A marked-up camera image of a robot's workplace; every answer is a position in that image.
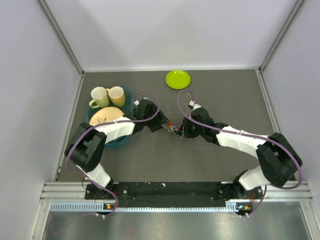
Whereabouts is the teal plastic basin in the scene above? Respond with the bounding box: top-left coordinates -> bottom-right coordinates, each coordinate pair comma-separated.
85,85 -> 137,150

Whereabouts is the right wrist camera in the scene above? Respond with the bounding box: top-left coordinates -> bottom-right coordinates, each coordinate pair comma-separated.
188,100 -> 201,111

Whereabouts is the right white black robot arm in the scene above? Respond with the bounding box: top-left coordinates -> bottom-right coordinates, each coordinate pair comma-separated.
177,106 -> 303,198

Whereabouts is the red-handled metal key holder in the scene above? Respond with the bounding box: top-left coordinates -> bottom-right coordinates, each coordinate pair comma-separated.
163,122 -> 176,133

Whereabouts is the pale green mug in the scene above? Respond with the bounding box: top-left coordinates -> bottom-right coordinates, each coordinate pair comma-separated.
89,86 -> 110,109

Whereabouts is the grey slotted cable duct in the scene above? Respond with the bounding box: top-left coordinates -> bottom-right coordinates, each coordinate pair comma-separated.
50,202 -> 252,213

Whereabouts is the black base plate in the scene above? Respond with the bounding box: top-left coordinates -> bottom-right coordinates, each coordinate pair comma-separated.
85,181 -> 263,202

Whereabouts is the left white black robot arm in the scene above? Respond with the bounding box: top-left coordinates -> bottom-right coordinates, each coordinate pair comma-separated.
64,98 -> 170,199

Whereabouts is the patterned wooden plate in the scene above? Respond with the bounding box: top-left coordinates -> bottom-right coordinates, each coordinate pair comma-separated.
89,106 -> 124,126

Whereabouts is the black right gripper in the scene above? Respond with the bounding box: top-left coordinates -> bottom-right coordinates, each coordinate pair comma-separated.
176,115 -> 205,139

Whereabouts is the lime green plate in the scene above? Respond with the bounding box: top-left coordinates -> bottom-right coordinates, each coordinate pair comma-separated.
165,70 -> 191,90

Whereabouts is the mustard yellow mug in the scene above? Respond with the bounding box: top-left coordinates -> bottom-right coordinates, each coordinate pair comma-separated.
107,86 -> 126,108

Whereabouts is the aluminium frame rail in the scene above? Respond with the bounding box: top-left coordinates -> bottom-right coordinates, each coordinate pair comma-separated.
40,181 -> 313,202

